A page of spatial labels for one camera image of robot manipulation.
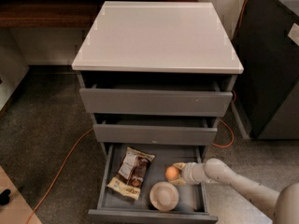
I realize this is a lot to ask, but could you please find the grey drawer cabinet white top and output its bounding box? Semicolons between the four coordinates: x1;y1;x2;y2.
71;1;245;161

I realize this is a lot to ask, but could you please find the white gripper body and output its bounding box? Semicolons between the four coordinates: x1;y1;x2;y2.
181;162;210;185

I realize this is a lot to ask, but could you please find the orange fruit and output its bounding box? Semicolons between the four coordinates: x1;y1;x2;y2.
165;166;180;181

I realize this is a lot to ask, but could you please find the white bowl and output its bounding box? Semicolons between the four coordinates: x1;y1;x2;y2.
149;182;179;212

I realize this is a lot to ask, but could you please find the grey middle drawer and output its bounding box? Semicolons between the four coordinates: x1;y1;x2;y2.
93;118;217;146

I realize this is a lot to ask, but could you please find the grey bottom drawer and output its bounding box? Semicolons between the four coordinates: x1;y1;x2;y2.
89;144;218;224

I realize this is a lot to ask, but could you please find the brown snack bag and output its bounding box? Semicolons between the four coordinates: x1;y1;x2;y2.
107;147;155;201

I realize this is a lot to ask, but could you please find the light wooden board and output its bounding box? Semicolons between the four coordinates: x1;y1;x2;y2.
0;166;33;224

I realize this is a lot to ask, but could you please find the grey drawer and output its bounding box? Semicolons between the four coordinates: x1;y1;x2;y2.
89;144;218;224
79;88;232;117
93;118;217;146

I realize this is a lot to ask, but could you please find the black cabinet on right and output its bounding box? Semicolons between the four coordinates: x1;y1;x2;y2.
232;0;299;139

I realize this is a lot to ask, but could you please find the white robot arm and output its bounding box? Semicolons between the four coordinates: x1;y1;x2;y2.
165;159;299;224

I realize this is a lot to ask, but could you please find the black knob on wood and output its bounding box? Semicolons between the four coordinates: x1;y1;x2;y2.
0;189;11;205

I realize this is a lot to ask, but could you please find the grey top drawer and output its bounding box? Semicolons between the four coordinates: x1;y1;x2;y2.
79;88;232;117

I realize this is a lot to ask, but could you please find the dark wooden shelf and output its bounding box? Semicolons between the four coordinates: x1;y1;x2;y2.
0;0;198;28

